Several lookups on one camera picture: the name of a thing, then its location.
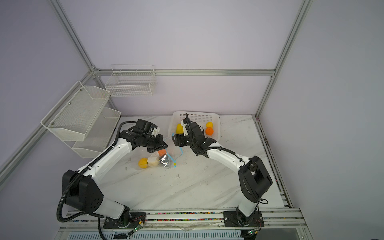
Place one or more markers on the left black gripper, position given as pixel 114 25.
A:
pixel 160 143

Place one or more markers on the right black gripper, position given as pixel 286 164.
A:
pixel 179 139

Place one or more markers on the orange tangerine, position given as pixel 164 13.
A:
pixel 209 131
pixel 162 152

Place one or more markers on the yellow green mango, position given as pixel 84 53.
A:
pixel 180 129

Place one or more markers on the yellow peach fruit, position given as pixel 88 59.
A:
pixel 143 163

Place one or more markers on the white garlic bulb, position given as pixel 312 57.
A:
pixel 153 161

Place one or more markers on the dark avocado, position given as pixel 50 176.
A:
pixel 164 161

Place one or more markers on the clear zip top bag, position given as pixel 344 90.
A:
pixel 173 152

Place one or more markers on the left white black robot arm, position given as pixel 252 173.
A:
pixel 81 192

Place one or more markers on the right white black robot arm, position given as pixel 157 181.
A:
pixel 254 178

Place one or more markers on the small yellow lemon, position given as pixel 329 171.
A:
pixel 209 124

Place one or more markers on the white mesh two-tier shelf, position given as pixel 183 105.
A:
pixel 83 121

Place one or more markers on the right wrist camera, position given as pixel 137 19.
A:
pixel 184 125

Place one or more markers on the white wire wall basket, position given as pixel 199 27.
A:
pixel 132 81

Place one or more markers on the aluminium front rail base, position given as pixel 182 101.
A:
pixel 285 224

